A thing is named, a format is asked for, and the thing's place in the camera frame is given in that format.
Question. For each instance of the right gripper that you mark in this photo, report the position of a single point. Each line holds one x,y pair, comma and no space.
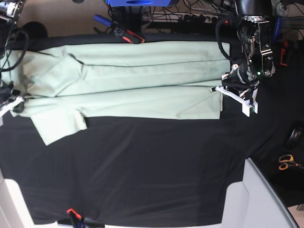
7,92

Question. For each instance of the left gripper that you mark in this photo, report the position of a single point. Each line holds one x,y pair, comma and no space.
241,82

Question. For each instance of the pale green T-shirt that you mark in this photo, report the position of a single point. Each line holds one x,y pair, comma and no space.
164,80

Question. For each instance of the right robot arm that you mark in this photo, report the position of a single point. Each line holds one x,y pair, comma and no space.
10,11

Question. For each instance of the red clamp right edge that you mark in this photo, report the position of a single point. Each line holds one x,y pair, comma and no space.
283,58

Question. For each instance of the blue cylinder right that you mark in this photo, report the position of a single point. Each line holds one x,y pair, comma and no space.
277,27

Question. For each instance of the black round object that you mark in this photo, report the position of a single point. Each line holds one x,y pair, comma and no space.
294,138

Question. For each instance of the white power strip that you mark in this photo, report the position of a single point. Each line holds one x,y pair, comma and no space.
198,18

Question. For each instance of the white furniture left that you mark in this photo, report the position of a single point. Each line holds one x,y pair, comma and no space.
13,209

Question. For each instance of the red black clamp top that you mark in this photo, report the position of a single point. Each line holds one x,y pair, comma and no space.
128,36

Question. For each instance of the red black clamp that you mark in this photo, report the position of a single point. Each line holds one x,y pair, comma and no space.
78,221
128,36

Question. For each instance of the red black clamp bottom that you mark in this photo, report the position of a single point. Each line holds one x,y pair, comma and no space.
78,221

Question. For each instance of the grey white furniture right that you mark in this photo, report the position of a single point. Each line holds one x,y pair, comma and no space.
252,203

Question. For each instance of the blue box top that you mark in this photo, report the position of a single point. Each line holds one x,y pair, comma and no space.
146,3

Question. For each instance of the orange handled scissors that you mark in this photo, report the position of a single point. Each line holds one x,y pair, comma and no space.
287,161

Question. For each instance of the blue handle tool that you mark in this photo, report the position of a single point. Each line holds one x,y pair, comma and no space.
102,20

